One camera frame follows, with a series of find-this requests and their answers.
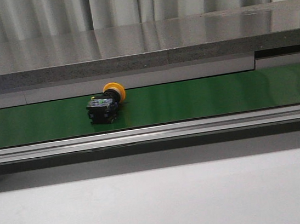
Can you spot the yellow mushroom push button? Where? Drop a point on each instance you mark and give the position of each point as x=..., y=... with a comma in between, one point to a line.
x=102, y=109

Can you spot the grey conveyor rear guard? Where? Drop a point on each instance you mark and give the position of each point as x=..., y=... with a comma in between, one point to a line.
x=152, y=76

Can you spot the green conveyor belt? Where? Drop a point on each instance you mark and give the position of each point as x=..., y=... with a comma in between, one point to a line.
x=157, y=104

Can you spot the aluminium conveyor front rail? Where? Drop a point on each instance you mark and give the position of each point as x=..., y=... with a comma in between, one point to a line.
x=156, y=132

